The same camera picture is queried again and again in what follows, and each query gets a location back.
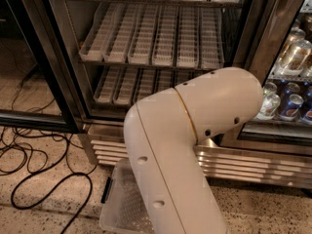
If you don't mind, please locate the gold beverage can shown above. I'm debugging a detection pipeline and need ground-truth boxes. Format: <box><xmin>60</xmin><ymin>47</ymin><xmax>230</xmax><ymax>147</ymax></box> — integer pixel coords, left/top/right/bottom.
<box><xmin>281</xmin><ymin>27</ymin><xmax>305</xmax><ymax>55</ymax></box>
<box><xmin>277</xmin><ymin>40</ymin><xmax>312</xmax><ymax>76</ymax></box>

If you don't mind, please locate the clear plastic storage bin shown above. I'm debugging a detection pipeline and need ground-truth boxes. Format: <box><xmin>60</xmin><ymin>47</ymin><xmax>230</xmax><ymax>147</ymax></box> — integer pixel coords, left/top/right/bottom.
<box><xmin>99</xmin><ymin>159</ymin><xmax>155</xmax><ymax>234</ymax></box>

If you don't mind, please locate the open glass fridge door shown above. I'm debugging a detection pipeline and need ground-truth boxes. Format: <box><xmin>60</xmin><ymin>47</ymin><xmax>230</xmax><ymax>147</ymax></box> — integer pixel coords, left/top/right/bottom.
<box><xmin>0</xmin><ymin>0</ymin><xmax>82</xmax><ymax>134</ymax></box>

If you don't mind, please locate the bottom shelf white tray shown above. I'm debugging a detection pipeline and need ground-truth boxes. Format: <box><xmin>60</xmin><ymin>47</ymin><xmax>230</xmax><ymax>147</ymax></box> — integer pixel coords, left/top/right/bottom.
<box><xmin>156</xmin><ymin>70</ymin><xmax>172</xmax><ymax>92</ymax></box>
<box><xmin>134</xmin><ymin>69</ymin><xmax>156</xmax><ymax>102</ymax></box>
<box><xmin>175</xmin><ymin>70</ymin><xmax>192</xmax><ymax>85</ymax></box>
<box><xmin>94</xmin><ymin>66</ymin><xmax>120</xmax><ymax>104</ymax></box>
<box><xmin>113</xmin><ymin>68</ymin><xmax>138</xmax><ymax>106</ymax></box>

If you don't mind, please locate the stainless steel fridge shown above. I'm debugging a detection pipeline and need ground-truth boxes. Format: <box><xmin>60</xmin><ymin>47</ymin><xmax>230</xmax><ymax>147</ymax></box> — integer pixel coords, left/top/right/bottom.
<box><xmin>16</xmin><ymin>0</ymin><xmax>312</xmax><ymax>190</ymax></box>

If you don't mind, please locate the closed glass fridge door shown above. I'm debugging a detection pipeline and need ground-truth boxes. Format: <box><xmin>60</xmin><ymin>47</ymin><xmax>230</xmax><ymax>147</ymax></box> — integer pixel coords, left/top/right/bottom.
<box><xmin>221</xmin><ymin>0</ymin><xmax>312</xmax><ymax>156</ymax></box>

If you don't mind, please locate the black bin handle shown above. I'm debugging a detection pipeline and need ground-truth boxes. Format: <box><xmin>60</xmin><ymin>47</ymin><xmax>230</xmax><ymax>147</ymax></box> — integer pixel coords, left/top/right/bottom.
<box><xmin>100</xmin><ymin>177</ymin><xmax>113</xmax><ymax>204</ymax></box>

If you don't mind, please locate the silver soda can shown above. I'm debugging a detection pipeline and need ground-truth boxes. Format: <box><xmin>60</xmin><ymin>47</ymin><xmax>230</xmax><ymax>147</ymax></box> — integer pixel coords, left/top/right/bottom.
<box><xmin>256</xmin><ymin>94</ymin><xmax>281</xmax><ymax>120</ymax></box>

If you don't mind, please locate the black floor cable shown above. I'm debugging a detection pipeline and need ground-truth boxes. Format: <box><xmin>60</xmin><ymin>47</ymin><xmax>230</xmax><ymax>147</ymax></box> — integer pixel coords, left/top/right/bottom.
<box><xmin>0</xmin><ymin>39</ymin><xmax>98</xmax><ymax>234</ymax></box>

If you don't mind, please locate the blue pepsi can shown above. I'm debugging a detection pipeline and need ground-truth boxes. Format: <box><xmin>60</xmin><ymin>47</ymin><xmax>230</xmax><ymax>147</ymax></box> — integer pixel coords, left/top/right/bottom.
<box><xmin>299</xmin><ymin>106</ymin><xmax>312</xmax><ymax>125</ymax></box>
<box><xmin>278</xmin><ymin>94</ymin><xmax>304</xmax><ymax>121</ymax></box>

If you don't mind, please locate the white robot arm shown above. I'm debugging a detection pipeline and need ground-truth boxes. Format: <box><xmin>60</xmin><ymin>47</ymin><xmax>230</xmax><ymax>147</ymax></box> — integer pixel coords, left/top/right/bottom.
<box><xmin>124</xmin><ymin>67</ymin><xmax>262</xmax><ymax>234</ymax></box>

